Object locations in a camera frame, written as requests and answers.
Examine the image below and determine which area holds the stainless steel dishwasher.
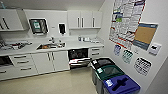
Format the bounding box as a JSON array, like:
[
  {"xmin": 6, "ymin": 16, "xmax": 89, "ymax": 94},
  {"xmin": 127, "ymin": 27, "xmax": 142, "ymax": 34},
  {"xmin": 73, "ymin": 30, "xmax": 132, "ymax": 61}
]
[{"xmin": 67, "ymin": 47, "xmax": 93, "ymax": 70}]

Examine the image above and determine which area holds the white narrow drawer unit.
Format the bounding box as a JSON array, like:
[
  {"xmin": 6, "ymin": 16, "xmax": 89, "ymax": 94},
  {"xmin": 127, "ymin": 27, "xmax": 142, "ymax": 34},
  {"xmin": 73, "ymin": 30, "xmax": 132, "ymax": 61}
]
[{"xmin": 88, "ymin": 46, "xmax": 105, "ymax": 61}]

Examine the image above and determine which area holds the stainless steel sink basin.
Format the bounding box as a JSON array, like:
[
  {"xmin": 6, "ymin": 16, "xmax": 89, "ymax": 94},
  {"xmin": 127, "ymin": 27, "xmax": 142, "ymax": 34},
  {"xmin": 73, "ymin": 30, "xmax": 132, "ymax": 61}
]
[{"xmin": 36, "ymin": 43, "xmax": 67, "ymax": 51}]

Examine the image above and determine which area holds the white sink base cabinet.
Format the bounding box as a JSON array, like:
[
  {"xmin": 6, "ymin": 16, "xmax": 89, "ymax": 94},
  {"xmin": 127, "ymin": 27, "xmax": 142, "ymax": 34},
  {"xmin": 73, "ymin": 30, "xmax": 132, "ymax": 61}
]
[{"xmin": 31, "ymin": 50, "xmax": 71, "ymax": 75}]

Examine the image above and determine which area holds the orange bowl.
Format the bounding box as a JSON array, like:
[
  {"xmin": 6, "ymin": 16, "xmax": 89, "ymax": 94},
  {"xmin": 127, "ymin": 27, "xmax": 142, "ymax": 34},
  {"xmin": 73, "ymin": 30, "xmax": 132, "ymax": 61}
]
[{"xmin": 40, "ymin": 44, "xmax": 50, "ymax": 50}]

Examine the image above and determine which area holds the bulletin board with papers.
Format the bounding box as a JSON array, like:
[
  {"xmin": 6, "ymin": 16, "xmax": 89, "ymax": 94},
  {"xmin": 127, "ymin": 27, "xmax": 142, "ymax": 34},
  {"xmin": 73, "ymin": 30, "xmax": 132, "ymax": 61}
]
[{"xmin": 108, "ymin": 0, "xmax": 147, "ymax": 51}]

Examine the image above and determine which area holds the steel paper towel dispenser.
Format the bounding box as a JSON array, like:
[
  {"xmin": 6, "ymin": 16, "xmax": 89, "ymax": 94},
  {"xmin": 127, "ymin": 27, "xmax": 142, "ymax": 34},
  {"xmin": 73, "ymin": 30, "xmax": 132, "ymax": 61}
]
[{"xmin": 28, "ymin": 18, "xmax": 50, "ymax": 36}]

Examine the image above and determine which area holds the grey bin blue lid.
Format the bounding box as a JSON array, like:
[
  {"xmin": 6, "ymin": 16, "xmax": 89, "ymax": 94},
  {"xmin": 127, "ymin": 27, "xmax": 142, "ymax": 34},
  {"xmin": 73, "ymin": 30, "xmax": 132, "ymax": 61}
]
[{"xmin": 102, "ymin": 74, "xmax": 142, "ymax": 94}]

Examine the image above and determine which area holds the brown cork notice board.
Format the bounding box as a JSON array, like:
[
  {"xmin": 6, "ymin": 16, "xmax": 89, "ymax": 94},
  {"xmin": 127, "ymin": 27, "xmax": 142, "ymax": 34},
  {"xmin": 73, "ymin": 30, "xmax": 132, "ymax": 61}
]
[{"xmin": 132, "ymin": 21, "xmax": 160, "ymax": 52}]

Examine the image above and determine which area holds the dish drying rack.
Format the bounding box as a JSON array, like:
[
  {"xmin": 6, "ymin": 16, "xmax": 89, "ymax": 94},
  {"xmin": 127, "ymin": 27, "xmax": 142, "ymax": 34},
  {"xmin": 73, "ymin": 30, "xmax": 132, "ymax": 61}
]
[{"xmin": 0, "ymin": 40, "xmax": 34, "ymax": 51}]

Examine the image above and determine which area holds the black built-in microwave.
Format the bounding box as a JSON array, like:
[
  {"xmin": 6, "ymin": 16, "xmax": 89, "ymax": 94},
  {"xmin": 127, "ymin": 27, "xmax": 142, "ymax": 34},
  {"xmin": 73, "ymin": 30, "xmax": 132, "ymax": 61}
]
[{"xmin": 0, "ymin": 55, "xmax": 14, "ymax": 68}]

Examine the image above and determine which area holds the small teal bottle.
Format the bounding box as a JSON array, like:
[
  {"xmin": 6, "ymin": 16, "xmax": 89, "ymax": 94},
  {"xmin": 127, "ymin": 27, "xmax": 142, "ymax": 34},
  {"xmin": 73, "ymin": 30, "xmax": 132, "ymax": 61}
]
[{"xmin": 0, "ymin": 1, "xmax": 6, "ymax": 10}]

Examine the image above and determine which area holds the white three-door wall cabinet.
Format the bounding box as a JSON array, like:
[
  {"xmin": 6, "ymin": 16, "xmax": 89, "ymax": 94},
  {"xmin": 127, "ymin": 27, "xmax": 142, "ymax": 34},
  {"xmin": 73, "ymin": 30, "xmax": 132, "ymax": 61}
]
[{"xmin": 67, "ymin": 9, "xmax": 103, "ymax": 30}]

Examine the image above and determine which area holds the white wall box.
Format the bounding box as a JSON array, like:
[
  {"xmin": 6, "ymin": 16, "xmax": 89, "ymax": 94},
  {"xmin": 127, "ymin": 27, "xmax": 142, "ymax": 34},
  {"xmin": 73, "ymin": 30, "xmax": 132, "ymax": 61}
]
[{"xmin": 148, "ymin": 42, "xmax": 163, "ymax": 57}]

